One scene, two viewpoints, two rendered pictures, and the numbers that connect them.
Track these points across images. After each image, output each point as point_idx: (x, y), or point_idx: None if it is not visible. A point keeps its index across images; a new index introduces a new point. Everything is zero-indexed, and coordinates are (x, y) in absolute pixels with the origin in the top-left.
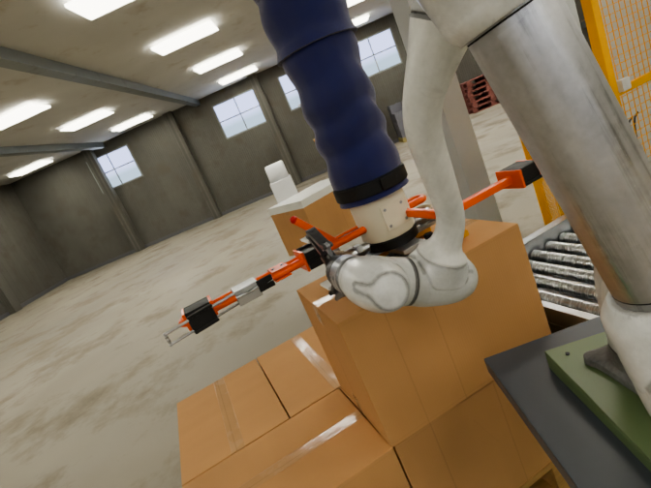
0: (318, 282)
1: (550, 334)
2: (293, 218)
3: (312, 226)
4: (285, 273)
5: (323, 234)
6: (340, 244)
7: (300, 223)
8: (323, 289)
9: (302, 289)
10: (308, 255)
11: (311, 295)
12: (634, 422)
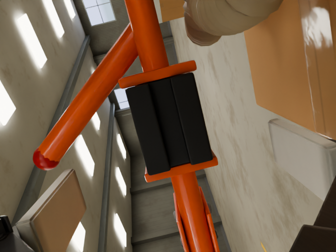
0: (255, 59)
1: None
2: (36, 165)
3: (72, 104)
4: (202, 234)
5: (106, 73)
6: (148, 18)
7: (54, 144)
8: (280, 70)
9: (258, 96)
10: (156, 163)
11: (287, 106)
12: None
